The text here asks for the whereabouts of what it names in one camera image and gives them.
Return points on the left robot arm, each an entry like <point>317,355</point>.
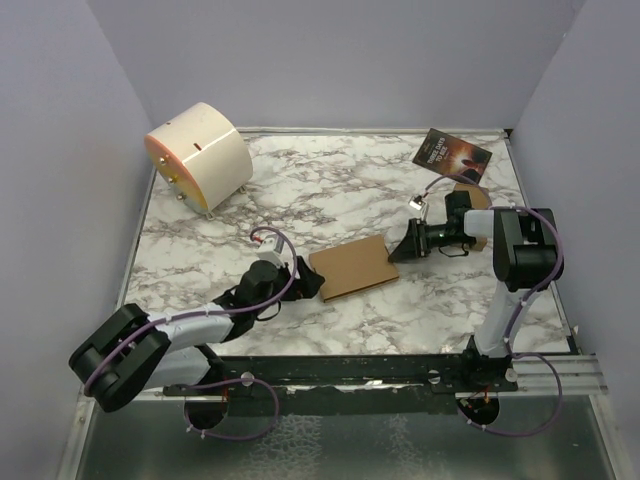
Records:
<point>133,350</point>

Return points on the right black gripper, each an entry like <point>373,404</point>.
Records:
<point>414,245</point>

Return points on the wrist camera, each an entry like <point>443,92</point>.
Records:
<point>271,250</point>
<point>420,203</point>

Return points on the brown cardboard box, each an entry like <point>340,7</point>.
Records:
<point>353,267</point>

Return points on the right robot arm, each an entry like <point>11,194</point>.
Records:
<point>527,257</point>

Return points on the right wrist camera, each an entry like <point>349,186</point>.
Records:
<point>420,203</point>

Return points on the cream cylindrical drum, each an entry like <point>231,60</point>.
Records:
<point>201,155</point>

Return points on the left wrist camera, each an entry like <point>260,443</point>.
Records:
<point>271,250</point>

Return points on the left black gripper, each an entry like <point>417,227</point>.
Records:
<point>306,286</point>

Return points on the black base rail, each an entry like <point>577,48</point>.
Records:
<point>350,385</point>

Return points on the dark book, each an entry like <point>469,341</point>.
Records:
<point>445,154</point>

